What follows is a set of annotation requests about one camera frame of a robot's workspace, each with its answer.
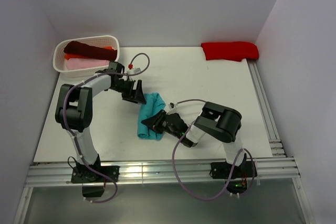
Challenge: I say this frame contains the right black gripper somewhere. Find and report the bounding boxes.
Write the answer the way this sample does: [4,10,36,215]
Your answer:
[142,109,181,138]

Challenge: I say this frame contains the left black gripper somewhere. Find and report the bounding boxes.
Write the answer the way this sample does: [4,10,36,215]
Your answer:
[111,79,146,104]

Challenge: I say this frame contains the teal t shirt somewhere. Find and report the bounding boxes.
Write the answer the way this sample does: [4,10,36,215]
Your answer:
[137,93,166,141]

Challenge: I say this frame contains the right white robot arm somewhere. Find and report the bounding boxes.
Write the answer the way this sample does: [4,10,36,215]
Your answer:
[141,99,246,177]

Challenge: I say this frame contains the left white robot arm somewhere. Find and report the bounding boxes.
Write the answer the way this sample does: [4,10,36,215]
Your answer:
[55,62,146,182]

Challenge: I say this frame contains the pink rolled shirt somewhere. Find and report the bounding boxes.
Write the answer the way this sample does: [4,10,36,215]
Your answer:
[66,58,110,70]

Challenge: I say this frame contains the dark red rolled shirt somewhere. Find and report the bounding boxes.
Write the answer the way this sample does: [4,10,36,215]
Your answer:
[64,41,118,61]

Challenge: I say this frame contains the orange rolled shirt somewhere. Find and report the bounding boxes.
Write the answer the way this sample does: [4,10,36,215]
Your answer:
[64,47,117,61]

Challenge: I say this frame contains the red folded t shirt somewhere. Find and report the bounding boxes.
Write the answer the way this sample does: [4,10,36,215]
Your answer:
[201,41,259,62]

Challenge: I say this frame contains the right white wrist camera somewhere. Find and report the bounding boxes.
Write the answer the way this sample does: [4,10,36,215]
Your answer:
[168,102,178,111]

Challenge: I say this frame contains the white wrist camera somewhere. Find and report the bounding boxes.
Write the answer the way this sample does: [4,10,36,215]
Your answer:
[168,102,178,111]
[127,68,141,76]

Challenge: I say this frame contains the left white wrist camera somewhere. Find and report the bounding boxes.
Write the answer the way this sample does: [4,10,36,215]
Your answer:
[127,68,141,76]

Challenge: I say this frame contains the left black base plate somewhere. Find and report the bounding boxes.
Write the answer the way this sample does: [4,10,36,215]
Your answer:
[70,164,120,199]

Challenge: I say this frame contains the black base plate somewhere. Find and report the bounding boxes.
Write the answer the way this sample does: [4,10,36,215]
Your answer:
[209,161,258,196]
[70,164,120,199]

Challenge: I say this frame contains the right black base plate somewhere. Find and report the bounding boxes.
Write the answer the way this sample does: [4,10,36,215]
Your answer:
[209,161,258,196]

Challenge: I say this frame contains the aluminium right side rail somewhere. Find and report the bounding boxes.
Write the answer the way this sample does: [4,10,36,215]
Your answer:
[247,60,287,158]

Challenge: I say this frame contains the aluminium rail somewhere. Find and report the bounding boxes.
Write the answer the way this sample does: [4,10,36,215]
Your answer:
[14,156,312,223]
[247,60,287,158]

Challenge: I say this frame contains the aluminium front rail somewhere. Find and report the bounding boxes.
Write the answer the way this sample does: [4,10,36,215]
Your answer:
[14,156,312,223]

